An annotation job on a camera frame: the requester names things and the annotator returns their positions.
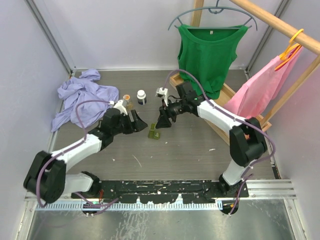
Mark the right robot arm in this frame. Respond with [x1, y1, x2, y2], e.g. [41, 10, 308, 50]
[155, 82, 267, 197]

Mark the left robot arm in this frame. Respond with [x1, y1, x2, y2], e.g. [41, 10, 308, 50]
[23, 108, 148, 204]

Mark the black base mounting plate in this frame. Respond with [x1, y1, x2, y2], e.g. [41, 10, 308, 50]
[71, 179, 250, 204]

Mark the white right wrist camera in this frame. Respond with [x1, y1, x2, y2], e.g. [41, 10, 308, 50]
[155, 87, 169, 107]

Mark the wooden clothes rack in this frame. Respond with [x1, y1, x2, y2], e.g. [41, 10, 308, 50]
[169, 0, 320, 150]

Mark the white capped dark pill bottle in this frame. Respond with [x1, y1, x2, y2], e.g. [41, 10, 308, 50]
[136, 89, 147, 105]

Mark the lavender crumpled shirt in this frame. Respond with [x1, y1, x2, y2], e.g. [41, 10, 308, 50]
[51, 68, 119, 132]

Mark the clear pill bottle orange cap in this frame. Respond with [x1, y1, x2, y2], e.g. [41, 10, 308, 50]
[122, 94, 134, 111]

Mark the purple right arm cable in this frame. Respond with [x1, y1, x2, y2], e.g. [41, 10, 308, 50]
[164, 69, 277, 215]

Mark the grey clothes hanger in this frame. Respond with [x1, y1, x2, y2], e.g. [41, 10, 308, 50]
[167, 0, 258, 31]

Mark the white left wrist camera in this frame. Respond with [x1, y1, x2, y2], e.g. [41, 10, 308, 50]
[110, 99, 128, 116]

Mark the green pill organizer box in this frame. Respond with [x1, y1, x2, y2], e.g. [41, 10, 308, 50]
[148, 123, 161, 140]

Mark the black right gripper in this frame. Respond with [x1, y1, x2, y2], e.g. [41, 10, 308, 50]
[155, 98, 187, 130]

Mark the yellow clothes hanger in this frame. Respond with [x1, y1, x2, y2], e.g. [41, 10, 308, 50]
[274, 28, 304, 71]

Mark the pink shirt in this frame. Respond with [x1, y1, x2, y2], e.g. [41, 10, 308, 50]
[223, 47, 304, 119]

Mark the green tank top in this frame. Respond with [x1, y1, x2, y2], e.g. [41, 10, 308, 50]
[177, 24, 249, 100]

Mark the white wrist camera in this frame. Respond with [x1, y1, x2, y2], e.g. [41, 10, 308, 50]
[155, 87, 169, 107]
[110, 99, 128, 116]

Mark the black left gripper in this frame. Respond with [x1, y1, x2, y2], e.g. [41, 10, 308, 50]
[111, 109, 147, 136]

